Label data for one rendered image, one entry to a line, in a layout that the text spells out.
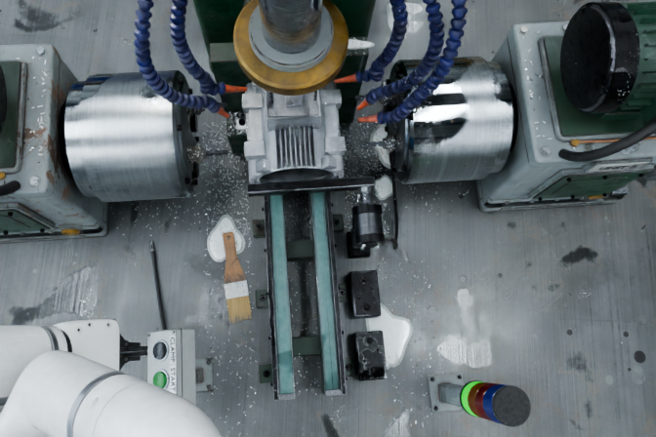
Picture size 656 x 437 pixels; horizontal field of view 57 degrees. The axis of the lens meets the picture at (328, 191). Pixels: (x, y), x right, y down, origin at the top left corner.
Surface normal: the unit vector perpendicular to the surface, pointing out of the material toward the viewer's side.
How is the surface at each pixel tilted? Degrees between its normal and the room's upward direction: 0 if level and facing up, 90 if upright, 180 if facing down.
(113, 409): 40
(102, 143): 24
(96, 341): 58
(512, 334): 0
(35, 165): 0
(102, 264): 0
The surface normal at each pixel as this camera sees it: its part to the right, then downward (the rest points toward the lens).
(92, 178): 0.09, 0.63
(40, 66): 0.05, -0.27
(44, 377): -0.41, -0.66
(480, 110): 0.07, -0.04
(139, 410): -0.24, -0.86
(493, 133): 0.08, 0.34
